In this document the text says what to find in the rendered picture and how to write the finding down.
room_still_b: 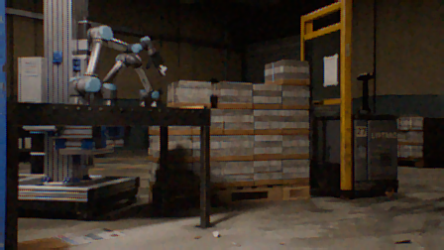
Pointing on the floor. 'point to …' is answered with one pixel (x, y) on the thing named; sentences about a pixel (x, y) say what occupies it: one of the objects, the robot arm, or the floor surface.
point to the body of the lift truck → (364, 150)
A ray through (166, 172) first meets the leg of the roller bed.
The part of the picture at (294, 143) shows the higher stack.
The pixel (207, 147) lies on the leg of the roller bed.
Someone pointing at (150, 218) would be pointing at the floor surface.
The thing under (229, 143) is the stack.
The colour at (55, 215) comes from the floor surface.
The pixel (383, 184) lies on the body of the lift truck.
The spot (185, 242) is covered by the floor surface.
